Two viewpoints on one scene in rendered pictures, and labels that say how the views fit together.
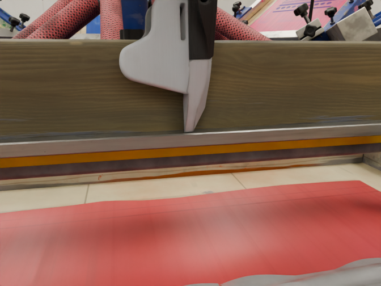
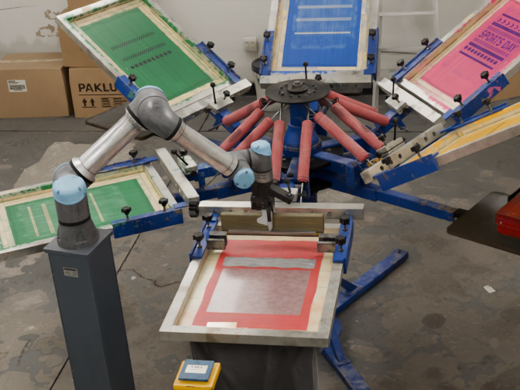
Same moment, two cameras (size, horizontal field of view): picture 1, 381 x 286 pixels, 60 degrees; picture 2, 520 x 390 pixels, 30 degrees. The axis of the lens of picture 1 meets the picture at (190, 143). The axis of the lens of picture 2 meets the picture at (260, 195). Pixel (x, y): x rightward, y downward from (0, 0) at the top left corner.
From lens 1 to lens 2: 358 cm
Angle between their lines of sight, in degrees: 25
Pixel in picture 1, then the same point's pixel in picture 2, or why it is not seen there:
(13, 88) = (241, 221)
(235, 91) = (279, 224)
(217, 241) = (275, 251)
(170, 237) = (268, 249)
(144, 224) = (264, 246)
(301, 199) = (303, 245)
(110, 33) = (275, 155)
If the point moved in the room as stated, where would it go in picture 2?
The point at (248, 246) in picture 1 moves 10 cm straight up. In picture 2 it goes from (280, 253) to (278, 230)
